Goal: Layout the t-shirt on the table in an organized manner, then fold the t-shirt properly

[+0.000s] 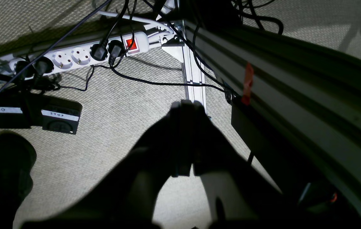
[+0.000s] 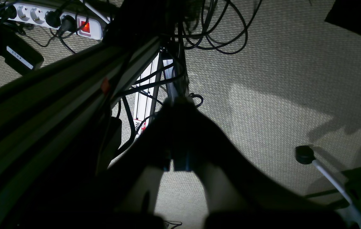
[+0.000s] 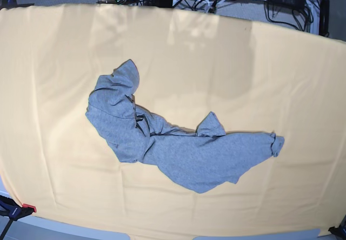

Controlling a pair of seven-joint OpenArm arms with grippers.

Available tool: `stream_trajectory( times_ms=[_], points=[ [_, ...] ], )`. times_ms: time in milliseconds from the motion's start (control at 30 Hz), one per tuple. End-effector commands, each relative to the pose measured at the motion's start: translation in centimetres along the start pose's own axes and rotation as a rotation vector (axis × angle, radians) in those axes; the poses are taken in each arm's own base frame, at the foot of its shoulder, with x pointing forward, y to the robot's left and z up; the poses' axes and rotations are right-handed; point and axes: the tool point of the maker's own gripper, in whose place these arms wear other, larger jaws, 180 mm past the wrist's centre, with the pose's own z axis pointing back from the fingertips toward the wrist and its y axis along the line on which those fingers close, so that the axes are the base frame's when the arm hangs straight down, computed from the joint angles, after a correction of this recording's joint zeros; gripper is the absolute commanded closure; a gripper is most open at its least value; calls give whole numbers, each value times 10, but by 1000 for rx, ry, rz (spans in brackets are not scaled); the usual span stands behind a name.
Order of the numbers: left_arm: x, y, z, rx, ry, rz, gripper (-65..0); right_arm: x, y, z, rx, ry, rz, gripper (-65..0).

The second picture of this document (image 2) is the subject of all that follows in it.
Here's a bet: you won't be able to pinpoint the white power strip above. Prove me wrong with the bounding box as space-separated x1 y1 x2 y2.
0 0 106 40

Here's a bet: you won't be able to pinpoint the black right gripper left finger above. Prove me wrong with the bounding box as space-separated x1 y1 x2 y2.
106 108 181 216

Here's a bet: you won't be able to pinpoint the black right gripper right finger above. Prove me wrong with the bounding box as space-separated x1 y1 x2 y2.
180 105 327 229

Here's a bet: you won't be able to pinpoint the black capped metal leg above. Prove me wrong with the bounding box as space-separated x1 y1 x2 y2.
295 145 361 229

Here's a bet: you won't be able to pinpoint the tangled black cables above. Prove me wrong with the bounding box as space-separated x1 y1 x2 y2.
168 0 263 55

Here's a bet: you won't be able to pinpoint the black power adapter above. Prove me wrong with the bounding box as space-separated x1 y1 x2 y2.
0 27 44 76

